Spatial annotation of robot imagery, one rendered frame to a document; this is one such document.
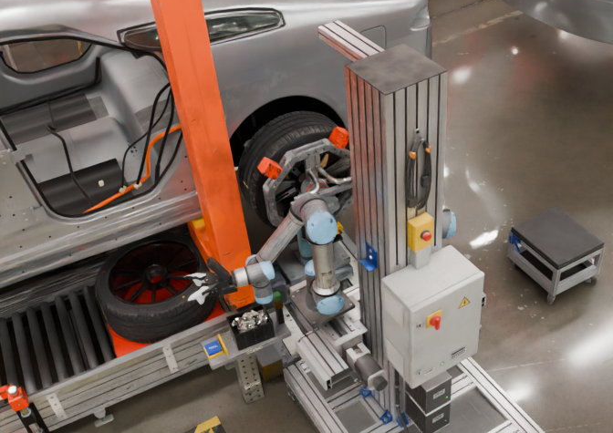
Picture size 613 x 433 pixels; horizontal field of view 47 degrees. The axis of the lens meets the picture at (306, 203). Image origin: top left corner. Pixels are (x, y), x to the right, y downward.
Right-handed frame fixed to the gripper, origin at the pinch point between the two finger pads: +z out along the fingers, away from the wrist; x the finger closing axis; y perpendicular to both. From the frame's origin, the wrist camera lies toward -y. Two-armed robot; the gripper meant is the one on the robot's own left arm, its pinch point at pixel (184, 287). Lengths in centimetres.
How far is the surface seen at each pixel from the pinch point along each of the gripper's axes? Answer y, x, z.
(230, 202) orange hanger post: -3, 51, -27
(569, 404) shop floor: 126, -8, -170
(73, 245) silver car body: 25, 93, 54
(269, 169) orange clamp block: 3, 83, -51
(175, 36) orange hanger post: -87, 38, -20
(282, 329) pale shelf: 73, 45, -38
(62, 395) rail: 83, 52, 76
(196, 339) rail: 82, 65, 6
